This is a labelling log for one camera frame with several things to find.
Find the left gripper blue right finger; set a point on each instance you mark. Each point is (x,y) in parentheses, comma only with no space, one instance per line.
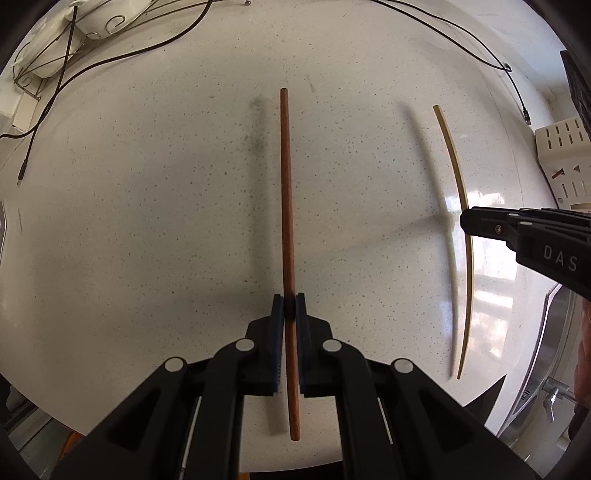
(303,340)

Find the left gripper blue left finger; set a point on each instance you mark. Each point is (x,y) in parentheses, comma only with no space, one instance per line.
(274,337)

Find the reddish brown chopstick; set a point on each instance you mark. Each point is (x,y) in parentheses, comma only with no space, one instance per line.
(289,270)

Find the cream plastic utensil holder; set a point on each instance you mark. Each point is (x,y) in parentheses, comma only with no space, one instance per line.
(563,150)

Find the steel sink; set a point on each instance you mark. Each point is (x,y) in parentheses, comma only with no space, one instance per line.
(545,382)

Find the wire dish rack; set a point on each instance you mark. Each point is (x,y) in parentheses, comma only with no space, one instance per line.
(31,84)

